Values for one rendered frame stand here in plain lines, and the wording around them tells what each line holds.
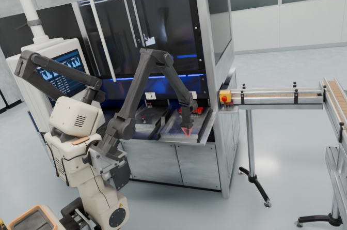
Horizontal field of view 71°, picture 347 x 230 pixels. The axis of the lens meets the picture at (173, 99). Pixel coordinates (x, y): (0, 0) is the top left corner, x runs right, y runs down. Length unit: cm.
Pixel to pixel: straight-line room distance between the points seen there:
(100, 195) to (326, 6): 580
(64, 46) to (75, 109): 91
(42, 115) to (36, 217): 72
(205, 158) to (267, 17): 463
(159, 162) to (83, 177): 118
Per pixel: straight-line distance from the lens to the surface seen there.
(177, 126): 172
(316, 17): 633
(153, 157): 232
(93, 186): 133
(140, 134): 174
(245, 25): 629
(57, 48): 191
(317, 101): 190
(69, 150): 111
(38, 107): 186
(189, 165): 222
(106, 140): 107
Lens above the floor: 175
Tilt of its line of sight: 24 degrees down
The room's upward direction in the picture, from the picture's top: 11 degrees counter-clockwise
